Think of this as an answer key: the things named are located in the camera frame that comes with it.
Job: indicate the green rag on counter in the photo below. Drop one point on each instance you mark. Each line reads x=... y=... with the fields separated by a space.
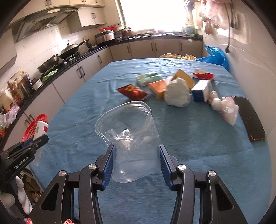
x=49 y=75

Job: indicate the orange tissue pack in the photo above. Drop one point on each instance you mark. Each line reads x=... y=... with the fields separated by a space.
x=159 y=87

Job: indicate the range hood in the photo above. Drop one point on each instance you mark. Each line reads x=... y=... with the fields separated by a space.
x=39 y=21

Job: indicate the silver rice cooker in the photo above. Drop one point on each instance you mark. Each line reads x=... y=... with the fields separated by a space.
x=104 y=36

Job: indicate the dark frying pan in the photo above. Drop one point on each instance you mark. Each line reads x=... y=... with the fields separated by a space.
x=53 y=61

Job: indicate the blue table cloth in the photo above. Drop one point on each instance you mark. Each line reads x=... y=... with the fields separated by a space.
x=196 y=135

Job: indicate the wok with lid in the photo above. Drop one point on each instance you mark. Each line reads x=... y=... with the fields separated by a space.
x=70 y=50

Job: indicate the red snack bag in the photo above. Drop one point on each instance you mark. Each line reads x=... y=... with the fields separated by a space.
x=132 y=92

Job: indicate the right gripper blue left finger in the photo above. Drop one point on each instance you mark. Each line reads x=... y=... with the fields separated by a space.
x=105 y=168

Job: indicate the white cloth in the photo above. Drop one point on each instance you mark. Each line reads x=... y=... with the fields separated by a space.
x=177 y=93

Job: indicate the red white wrapper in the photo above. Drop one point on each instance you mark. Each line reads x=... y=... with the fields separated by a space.
x=203 y=75

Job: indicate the pink white plastic bag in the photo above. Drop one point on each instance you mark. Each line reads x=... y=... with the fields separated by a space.
x=226 y=106

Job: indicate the white blue carton box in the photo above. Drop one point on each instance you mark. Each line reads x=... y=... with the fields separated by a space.
x=201 y=90

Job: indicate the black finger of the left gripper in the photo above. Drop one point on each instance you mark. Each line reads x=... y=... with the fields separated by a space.
x=31 y=145

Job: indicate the red plastic mesh basket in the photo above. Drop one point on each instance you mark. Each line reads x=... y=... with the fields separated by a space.
x=30 y=131

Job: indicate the white tissue box on counter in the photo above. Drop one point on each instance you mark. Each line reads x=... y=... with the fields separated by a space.
x=37 y=83

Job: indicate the white plastic bag on counter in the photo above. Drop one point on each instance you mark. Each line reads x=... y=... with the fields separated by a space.
x=7 y=119

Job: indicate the yellow cardboard box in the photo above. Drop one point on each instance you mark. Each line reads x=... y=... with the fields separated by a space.
x=183 y=75

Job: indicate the dark soy sauce bottle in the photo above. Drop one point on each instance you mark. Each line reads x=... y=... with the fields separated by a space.
x=25 y=86

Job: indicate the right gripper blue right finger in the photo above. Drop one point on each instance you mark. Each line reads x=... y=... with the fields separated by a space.
x=172 y=170

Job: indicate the white red bottle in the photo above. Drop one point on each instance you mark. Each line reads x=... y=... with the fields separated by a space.
x=41 y=129

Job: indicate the dark pot by window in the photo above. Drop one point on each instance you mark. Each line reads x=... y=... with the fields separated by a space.
x=123 y=33

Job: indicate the clear plastic container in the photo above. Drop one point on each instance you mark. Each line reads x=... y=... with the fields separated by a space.
x=131 y=128

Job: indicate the green tissue pack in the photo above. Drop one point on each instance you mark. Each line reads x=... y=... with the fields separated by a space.
x=147 y=78

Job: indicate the red label sauce bottle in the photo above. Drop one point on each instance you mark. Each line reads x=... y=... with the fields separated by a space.
x=14 y=92

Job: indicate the blue plastic bag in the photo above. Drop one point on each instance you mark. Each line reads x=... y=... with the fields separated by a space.
x=216 y=56

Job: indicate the yellow wicker chair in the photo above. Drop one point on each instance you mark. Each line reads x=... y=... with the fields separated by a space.
x=176 y=56

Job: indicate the black phone case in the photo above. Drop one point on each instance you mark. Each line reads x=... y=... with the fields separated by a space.
x=250 y=119

